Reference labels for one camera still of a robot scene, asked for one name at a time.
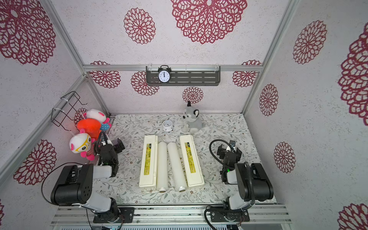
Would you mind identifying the cream dispenser base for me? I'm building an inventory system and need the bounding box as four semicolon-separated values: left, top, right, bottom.
180;135;205;187

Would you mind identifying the plastic wrap roll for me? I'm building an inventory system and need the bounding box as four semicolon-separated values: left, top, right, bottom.
157;142;168;193
167;142;187;192

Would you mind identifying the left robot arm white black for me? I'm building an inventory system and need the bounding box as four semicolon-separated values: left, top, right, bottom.
50;139;125;223

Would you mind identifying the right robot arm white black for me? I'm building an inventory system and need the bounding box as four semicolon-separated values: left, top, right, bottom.
210;140;274;211

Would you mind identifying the floral table mat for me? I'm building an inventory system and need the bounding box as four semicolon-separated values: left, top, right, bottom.
80;113;277;205

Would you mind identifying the red plush toy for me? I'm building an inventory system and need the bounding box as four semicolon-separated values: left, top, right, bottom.
75;118;106;143

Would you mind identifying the grey plush toy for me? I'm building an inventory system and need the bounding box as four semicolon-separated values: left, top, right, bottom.
182;101;203;134

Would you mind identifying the white pink plush top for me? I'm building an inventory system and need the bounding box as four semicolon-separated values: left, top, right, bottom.
83;109;110;124

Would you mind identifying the black alarm clock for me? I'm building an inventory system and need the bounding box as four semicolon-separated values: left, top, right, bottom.
158;65;172;83

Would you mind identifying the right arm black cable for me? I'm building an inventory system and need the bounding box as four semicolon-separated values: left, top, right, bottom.
209;139;231;167

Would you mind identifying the black wire basket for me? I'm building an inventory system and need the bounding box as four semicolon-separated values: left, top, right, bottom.
50;91;87;131

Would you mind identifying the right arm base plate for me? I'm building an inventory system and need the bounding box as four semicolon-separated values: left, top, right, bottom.
209;208;250;223

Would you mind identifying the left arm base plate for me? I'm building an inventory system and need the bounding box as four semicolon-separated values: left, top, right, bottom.
93;207;135;224

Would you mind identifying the grey wall shelf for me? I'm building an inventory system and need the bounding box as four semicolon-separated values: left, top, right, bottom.
146;66;221;86

